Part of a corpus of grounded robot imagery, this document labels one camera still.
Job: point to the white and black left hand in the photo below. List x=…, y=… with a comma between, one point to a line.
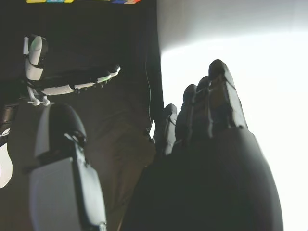
x=204, y=180

